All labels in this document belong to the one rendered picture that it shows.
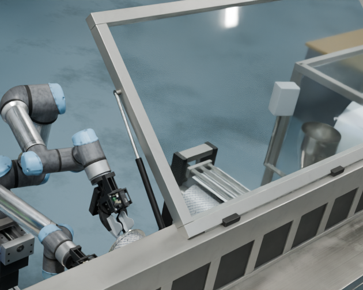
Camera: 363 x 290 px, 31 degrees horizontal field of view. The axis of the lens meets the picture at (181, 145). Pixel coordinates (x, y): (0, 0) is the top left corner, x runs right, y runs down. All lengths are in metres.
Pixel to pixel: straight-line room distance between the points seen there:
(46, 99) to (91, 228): 1.78
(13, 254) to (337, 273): 1.41
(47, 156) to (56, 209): 2.13
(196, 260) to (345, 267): 0.53
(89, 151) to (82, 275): 0.76
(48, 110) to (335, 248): 1.13
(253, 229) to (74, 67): 4.56
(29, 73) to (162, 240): 4.47
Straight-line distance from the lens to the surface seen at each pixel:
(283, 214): 1.65
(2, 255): 2.75
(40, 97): 2.39
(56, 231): 2.20
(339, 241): 1.94
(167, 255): 1.38
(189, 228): 1.43
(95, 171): 2.00
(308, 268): 1.80
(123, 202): 1.99
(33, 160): 2.06
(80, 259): 2.08
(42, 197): 4.28
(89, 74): 5.89
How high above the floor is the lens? 2.54
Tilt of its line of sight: 30 degrees down
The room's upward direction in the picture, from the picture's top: 11 degrees clockwise
